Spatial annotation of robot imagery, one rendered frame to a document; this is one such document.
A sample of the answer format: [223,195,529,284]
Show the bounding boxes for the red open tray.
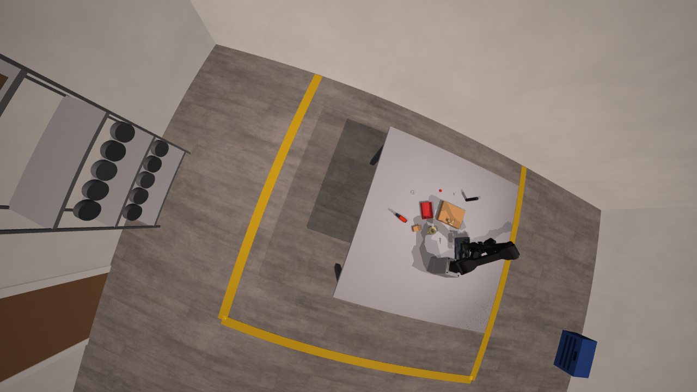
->
[420,202,433,219]

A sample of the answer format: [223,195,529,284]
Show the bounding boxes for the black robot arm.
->
[449,238,520,275]

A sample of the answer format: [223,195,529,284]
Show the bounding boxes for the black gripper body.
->
[460,242,483,252]

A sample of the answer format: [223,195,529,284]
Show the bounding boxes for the red-handled screwdriver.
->
[392,211,407,223]

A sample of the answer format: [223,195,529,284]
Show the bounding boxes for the light wooden board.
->
[436,201,465,229]

